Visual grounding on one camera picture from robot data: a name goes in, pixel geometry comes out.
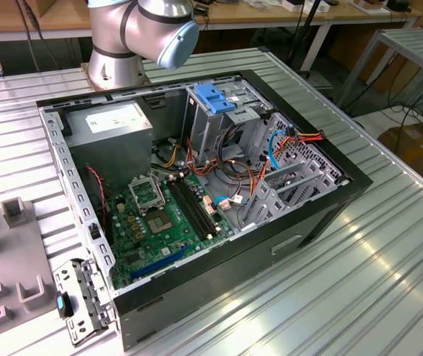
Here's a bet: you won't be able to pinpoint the blue wire with black plug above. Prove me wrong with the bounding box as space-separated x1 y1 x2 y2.
268 128 296 171

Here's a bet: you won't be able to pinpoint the orange power wire with plug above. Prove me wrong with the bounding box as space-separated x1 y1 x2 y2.
250 128 327 203

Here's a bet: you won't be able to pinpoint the grey metal disk bay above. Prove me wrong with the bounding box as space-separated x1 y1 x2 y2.
239 159 350 231

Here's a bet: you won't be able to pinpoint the black RAM slot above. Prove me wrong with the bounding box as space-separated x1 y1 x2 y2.
177 177 216 238
171 177 211 240
166 179 206 241
182 175 221 237

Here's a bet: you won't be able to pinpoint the grey optical drive cage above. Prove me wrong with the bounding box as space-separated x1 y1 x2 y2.
180 76 274 166

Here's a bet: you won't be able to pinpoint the CPU socket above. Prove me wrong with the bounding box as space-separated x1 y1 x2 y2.
145 211 176 236

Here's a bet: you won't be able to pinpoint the metal socket cover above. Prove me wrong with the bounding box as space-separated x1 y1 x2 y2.
128 174 166 214

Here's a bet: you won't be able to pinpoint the blue plastic drive latch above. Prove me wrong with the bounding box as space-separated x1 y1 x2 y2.
193 83 237 115

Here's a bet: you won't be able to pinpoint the black PC case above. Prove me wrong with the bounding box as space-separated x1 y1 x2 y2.
35 68 374 352

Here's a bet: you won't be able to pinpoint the green motherboard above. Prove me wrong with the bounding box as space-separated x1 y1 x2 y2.
105 172 235 291

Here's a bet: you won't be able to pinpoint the blue expansion slot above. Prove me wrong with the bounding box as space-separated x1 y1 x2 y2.
129 244 192 281

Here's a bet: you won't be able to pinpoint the grey power supply unit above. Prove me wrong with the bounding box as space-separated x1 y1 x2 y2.
62 100 154 190

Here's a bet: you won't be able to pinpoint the black tripod stand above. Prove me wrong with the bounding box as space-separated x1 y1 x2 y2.
287 0 331 81

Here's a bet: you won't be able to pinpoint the small white box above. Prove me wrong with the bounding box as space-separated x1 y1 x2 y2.
283 0 329 13

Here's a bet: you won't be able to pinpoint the grey parts rack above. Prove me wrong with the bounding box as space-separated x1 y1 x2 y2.
0 198 59 338

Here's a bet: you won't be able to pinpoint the metal slat rack table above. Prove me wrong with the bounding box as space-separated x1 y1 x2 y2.
335 27 423 108

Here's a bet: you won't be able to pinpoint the small black device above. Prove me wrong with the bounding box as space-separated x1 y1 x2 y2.
387 0 413 12

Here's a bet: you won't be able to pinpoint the orange wire bundle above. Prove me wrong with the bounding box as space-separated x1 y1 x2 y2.
184 136 257 186

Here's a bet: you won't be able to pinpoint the blue wire with white plug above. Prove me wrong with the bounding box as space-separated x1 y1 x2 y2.
213 195 249 211

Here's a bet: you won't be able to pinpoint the black wire bundle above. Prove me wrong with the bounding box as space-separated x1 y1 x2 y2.
214 124 255 185

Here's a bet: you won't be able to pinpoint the yellow and orange wires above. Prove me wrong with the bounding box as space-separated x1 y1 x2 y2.
159 142 183 168

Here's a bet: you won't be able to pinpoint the red and black fan wire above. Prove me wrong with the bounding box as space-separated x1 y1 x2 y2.
85 165 108 227

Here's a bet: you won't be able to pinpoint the wooden desk with white frame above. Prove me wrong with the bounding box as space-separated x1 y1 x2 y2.
0 0 423 71

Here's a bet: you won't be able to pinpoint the brown square base plate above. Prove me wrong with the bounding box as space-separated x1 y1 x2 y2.
79 62 152 93

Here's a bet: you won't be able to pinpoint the metal expansion bracket retainer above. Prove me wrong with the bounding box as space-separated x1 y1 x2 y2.
53 259 118 348

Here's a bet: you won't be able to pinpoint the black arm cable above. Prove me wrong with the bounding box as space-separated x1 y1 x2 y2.
13 0 45 73

